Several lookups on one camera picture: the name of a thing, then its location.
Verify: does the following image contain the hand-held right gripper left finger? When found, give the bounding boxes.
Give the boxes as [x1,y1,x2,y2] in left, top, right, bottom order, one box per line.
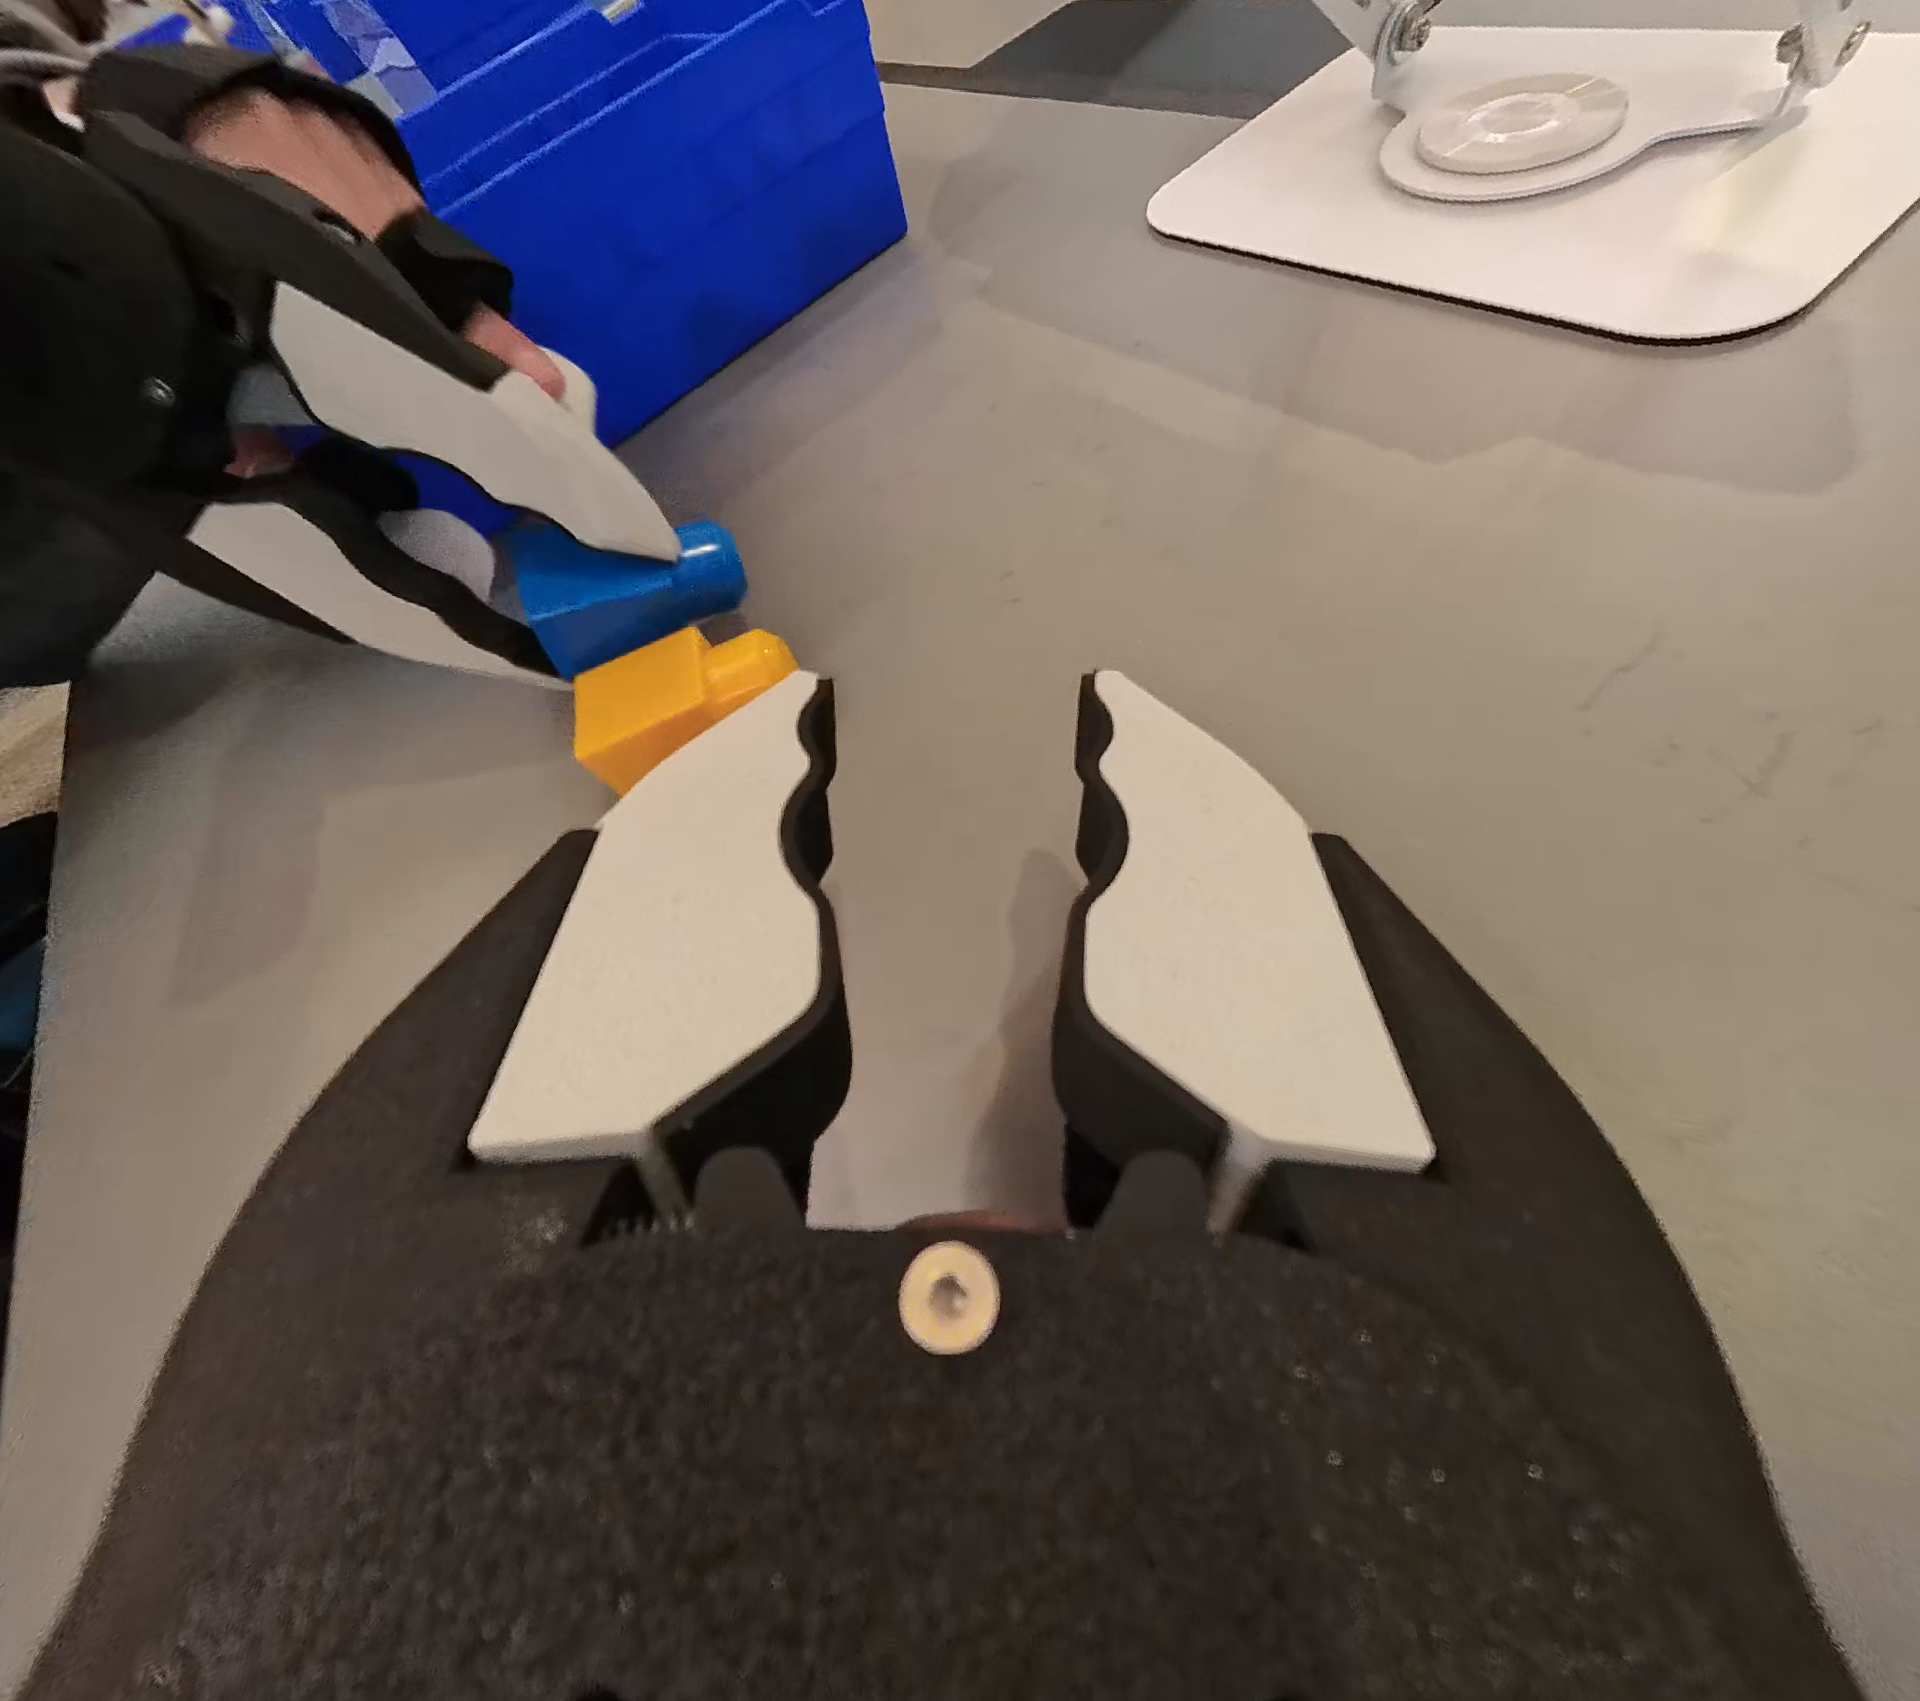
[468,668,854,1170]

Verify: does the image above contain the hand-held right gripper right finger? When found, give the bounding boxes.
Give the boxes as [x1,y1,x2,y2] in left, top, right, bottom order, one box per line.
[1053,668,1440,1170]

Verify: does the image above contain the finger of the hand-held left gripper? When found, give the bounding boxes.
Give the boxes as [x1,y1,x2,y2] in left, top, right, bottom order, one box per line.
[266,280,681,563]
[187,441,571,687]

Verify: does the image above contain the blue one-stud block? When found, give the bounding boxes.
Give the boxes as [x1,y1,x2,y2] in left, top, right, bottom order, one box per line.
[510,519,750,680]

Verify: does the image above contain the orange one-stud block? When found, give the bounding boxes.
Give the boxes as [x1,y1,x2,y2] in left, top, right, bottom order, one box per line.
[574,624,803,794]

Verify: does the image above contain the grey desk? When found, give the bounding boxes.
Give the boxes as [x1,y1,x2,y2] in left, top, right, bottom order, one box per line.
[0,0,1920,1433]

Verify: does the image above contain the person's left hand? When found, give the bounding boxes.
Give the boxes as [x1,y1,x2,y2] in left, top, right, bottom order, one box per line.
[187,79,573,401]

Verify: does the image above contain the white tilting stand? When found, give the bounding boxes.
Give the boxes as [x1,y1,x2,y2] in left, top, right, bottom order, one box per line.
[1034,0,1920,345]

